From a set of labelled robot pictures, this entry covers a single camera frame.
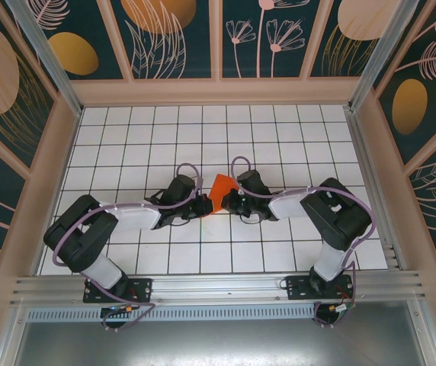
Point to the orange paper sheet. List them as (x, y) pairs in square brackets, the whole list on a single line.
[(222, 187)]

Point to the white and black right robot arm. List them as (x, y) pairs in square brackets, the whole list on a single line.
[(286, 207)]

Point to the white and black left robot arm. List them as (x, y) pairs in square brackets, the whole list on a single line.
[(138, 219)]

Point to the green control board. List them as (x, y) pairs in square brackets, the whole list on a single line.
[(340, 307), (120, 309)]

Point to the grey metal panel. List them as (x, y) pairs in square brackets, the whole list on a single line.
[(218, 343)]

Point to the aluminium mounting rail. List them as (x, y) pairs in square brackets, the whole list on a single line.
[(218, 286)]

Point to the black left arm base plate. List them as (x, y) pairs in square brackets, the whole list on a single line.
[(142, 287)]

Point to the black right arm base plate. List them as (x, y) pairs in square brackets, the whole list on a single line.
[(298, 286)]

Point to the aluminium side rail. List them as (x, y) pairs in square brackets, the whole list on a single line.
[(374, 183)]

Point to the aluminium corner post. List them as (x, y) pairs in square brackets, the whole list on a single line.
[(380, 57), (46, 57)]

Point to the aluminium frame bar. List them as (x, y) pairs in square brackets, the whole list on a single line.
[(7, 343), (430, 343)]

